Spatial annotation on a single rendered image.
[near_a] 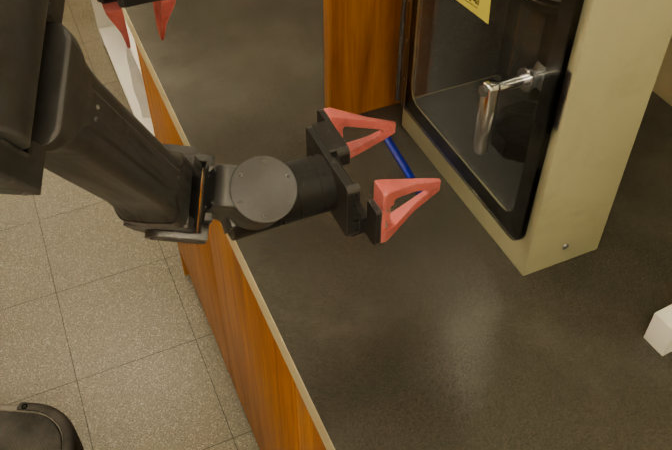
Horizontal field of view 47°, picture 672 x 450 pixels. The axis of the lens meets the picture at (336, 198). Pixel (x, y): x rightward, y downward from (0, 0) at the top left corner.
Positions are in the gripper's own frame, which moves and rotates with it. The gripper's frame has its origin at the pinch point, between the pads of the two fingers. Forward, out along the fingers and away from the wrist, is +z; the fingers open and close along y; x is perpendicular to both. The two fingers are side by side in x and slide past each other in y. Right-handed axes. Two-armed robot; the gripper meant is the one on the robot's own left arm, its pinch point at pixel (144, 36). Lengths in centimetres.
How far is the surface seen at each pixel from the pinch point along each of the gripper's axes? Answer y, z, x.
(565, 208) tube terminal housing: 36, 6, -46
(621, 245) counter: 47, 16, -46
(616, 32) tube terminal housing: 36, -17, -46
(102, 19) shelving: 11, 97, 179
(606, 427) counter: 29, 16, -66
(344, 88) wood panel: 25.6, 10.3, -8.6
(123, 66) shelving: 12, 101, 150
